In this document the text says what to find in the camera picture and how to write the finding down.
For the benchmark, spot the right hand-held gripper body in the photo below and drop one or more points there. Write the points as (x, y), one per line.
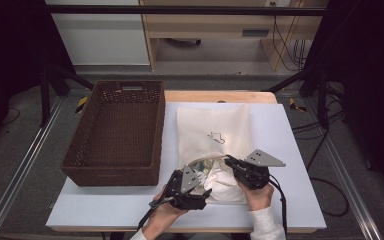
(253, 176)

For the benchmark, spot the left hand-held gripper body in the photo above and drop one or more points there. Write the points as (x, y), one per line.
(188, 201)

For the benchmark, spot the white clothes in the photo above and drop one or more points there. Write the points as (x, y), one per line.
(223, 181)

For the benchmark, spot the cream mesh laundry bag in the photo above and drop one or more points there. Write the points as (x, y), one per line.
(206, 120)

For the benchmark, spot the brown woven basket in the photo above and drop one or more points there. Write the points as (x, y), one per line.
(113, 133)

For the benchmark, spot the person's right hand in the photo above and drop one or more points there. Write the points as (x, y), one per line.
(260, 198)

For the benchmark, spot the person's left hand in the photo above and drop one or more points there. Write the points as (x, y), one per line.
(161, 218)

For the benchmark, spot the white table board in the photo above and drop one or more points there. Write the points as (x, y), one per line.
(280, 133)

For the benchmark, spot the wooden table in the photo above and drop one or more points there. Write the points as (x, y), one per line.
(213, 96)

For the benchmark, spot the yellow black floor tape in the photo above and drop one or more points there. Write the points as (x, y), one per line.
(295, 106)
(81, 104)

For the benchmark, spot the black metal stand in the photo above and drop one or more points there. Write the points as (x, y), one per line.
(321, 100)
(45, 100)

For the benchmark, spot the light wooden desk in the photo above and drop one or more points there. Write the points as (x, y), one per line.
(210, 26)

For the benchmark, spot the black curtain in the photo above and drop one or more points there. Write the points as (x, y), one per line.
(10, 50)
(373, 83)

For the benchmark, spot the white cabinet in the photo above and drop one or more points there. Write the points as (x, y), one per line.
(103, 40)

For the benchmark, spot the metal floor rail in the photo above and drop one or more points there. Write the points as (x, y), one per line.
(23, 160)
(346, 180)

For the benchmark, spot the black frame bar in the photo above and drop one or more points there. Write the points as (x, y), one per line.
(180, 10)

